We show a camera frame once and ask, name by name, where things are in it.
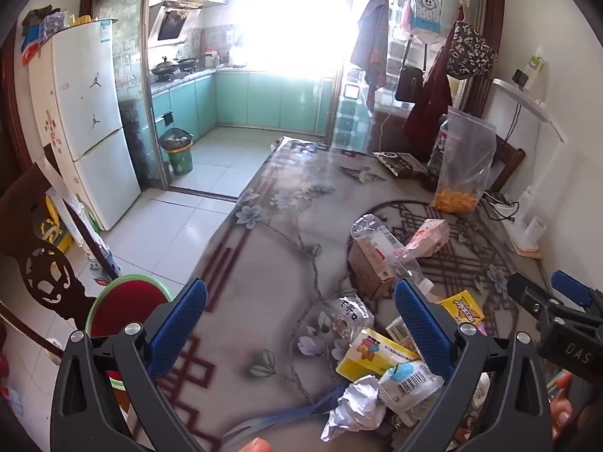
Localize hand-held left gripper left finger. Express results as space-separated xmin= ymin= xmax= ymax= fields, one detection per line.
xmin=49 ymin=279 xmax=208 ymax=452

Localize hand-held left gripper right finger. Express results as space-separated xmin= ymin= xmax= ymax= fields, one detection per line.
xmin=395 ymin=280 xmax=553 ymax=452

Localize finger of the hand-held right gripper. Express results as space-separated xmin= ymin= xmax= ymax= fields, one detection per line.
xmin=506 ymin=272 xmax=603 ymax=377
xmin=550 ymin=270 xmax=603 ymax=314

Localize yellow juice carton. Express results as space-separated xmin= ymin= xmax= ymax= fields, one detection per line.
xmin=439 ymin=289 xmax=486 ymax=325

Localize red bin with green rim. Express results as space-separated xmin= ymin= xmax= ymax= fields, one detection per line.
xmin=87 ymin=274 xmax=174 ymax=340

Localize yellow cartoon bear carton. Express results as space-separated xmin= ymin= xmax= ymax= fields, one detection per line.
xmin=335 ymin=327 xmax=420 ymax=382

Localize white barcode cup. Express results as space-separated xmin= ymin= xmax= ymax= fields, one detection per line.
xmin=377 ymin=360 xmax=446 ymax=427

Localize clear wrapper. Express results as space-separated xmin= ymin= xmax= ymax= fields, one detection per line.
xmin=330 ymin=292 xmax=373 ymax=340

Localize brown cardboard box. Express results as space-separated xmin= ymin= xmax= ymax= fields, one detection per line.
xmin=347 ymin=235 xmax=396 ymax=301

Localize pink snack box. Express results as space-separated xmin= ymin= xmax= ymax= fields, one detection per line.
xmin=404 ymin=219 xmax=450 ymax=259

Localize crushed clear plastic bottle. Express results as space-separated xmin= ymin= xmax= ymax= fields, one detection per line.
xmin=349 ymin=214 xmax=434 ymax=293

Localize foil wrapper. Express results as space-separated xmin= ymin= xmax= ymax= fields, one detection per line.
xmin=320 ymin=374 xmax=387 ymax=443

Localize green trash bin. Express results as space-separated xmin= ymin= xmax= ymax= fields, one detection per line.
xmin=159 ymin=127 xmax=195 ymax=176

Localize person's right hand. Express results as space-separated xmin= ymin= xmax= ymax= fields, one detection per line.
xmin=546 ymin=371 xmax=574 ymax=441

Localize white power strip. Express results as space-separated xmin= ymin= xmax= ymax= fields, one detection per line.
xmin=481 ymin=191 xmax=519 ymax=220

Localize floral tablecloth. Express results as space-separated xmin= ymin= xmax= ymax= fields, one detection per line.
xmin=125 ymin=136 xmax=557 ymax=452

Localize brown wooden chair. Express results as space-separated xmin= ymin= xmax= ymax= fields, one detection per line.
xmin=490 ymin=134 xmax=526 ymax=194

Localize clear bag of orange snacks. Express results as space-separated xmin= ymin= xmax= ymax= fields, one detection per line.
xmin=430 ymin=106 xmax=497 ymax=212

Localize carved dark wooden chair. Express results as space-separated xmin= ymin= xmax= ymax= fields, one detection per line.
xmin=0 ymin=162 xmax=123 ymax=368

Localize yellow toy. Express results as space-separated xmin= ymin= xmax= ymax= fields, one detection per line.
xmin=40 ymin=195 xmax=73 ymax=250

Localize black snack packet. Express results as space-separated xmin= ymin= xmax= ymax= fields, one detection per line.
xmin=372 ymin=151 xmax=432 ymax=180

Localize dark bottle with purple label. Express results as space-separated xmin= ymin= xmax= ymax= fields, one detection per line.
xmin=426 ymin=115 xmax=455 ymax=182

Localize white desk lamp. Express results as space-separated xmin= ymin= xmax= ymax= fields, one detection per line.
xmin=490 ymin=78 xmax=568 ymax=144

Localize dark red garment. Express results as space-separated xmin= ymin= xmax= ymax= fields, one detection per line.
xmin=401 ymin=23 xmax=460 ymax=144

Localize white refrigerator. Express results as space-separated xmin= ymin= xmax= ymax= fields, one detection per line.
xmin=28 ymin=19 xmax=142 ymax=231

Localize teal kitchen cabinets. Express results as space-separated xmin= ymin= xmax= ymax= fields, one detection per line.
xmin=151 ymin=70 xmax=335 ymax=151

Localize black handbag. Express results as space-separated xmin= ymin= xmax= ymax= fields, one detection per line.
xmin=395 ymin=33 xmax=427 ymax=103

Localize black white patterned bag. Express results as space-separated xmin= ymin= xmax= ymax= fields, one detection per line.
xmin=445 ymin=7 xmax=497 ymax=81

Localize black wok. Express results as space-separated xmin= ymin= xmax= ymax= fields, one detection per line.
xmin=151 ymin=56 xmax=182 ymax=78

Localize blue red hanging garment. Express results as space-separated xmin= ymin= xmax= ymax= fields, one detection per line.
xmin=349 ymin=0 xmax=391 ymax=111

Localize white blue hanging organizer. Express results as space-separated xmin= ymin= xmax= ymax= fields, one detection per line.
xmin=407 ymin=0 xmax=446 ymax=38

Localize range hood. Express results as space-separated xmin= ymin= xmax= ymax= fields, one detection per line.
xmin=150 ymin=2 xmax=203 ymax=50

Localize blue red carton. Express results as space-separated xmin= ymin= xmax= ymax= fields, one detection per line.
xmin=20 ymin=19 xmax=67 ymax=64

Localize white wall socket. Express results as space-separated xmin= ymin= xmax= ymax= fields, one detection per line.
xmin=511 ymin=47 xmax=545 ymax=90

